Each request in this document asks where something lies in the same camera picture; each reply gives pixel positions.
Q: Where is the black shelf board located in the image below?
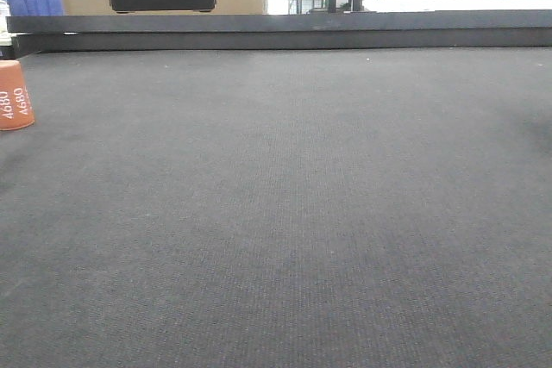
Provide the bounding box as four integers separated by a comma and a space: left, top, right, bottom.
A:
7, 10, 551, 53

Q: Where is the dark grey table mat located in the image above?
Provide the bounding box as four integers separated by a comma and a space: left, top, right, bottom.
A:
1, 48, 551, 367

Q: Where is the white table board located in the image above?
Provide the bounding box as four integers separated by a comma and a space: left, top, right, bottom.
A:
362, 0, 552, 13

